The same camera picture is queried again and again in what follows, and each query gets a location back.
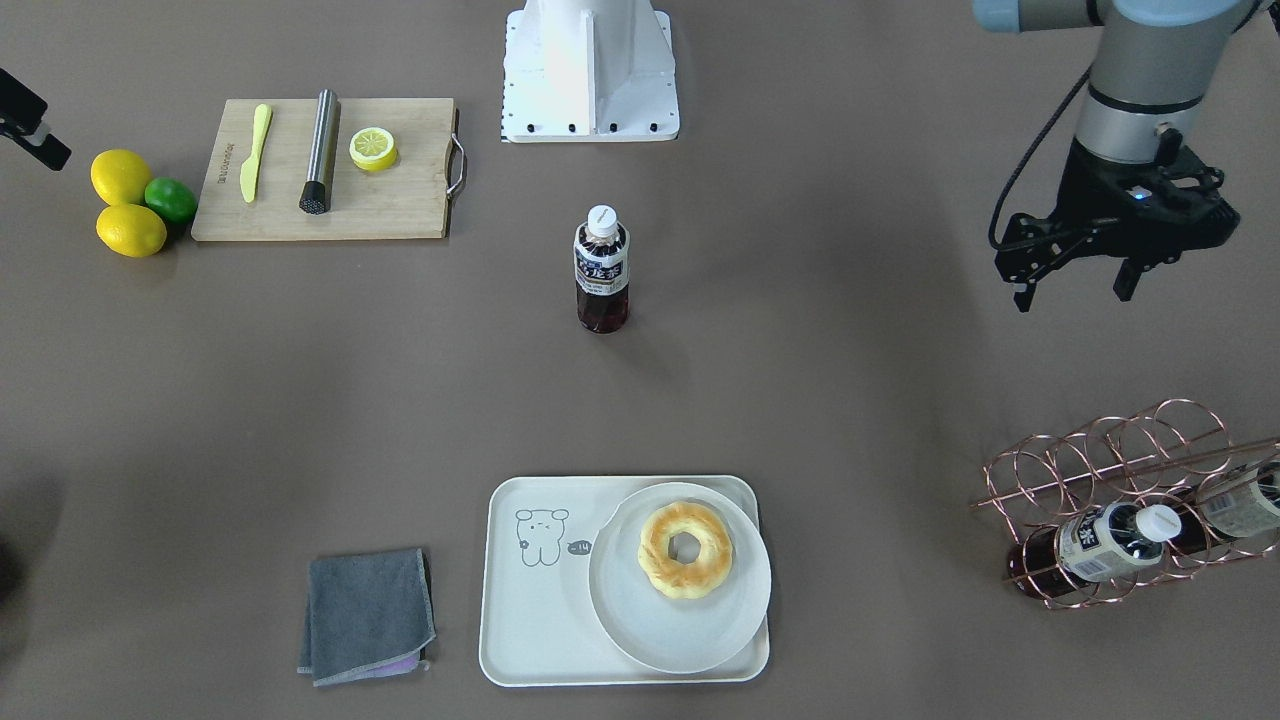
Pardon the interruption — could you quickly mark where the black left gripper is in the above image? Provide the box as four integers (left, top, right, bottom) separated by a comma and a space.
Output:
995, 136, 1240, 313

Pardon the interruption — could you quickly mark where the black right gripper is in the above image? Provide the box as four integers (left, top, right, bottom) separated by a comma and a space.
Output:
1, 69, 70, 170

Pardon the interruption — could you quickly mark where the tea bottle with white cap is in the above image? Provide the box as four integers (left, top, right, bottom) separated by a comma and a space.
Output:
572, 204, 630, 334

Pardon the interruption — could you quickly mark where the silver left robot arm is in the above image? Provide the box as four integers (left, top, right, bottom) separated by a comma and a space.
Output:
972, 1, 1277, 313

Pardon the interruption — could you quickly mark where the tea bottle in rack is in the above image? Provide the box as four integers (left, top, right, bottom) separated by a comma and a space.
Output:
1007, 502, 1183, 600
1192, 460, 1279, 544

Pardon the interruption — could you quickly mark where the cream serving tray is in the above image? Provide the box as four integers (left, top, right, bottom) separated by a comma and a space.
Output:
477, 475, 772, 687

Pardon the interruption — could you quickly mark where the yellow lemon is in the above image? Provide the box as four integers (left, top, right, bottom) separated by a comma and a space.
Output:
90, 149, 154, 206
95, 204, 168, 258

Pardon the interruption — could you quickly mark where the green lime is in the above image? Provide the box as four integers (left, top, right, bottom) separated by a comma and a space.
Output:
143, 177, 198, 225

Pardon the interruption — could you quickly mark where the yellow plastic knife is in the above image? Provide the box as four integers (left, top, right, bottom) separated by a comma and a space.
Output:
239, 102, 273, 204

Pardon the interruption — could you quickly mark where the steel cylinder muddler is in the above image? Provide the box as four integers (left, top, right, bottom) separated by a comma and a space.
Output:
298, 88, 340, 215

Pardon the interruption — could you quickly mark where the half lemon slice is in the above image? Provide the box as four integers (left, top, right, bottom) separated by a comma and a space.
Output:
348, 126, 399, 172

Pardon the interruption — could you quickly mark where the wooden cutting board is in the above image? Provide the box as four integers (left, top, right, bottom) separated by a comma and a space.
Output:
191, 97, 457, 242

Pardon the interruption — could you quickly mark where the glazed donut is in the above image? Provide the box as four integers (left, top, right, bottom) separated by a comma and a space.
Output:
636, 501, 733, 600

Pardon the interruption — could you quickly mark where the white round plate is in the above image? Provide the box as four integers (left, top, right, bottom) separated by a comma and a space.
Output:
588, 477, 772, 676

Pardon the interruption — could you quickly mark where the grey folded cloth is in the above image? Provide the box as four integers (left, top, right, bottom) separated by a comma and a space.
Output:
296, 548, 436, 687

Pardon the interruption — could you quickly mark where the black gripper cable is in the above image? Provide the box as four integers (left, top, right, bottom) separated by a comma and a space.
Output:
988, 67, 1093, 251

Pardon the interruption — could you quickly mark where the copper wire bottle rack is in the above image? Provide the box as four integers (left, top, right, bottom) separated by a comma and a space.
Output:
973, 398, 1277, 610

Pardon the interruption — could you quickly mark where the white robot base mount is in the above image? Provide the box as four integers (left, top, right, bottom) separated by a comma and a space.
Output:
500, 1, 681, 143

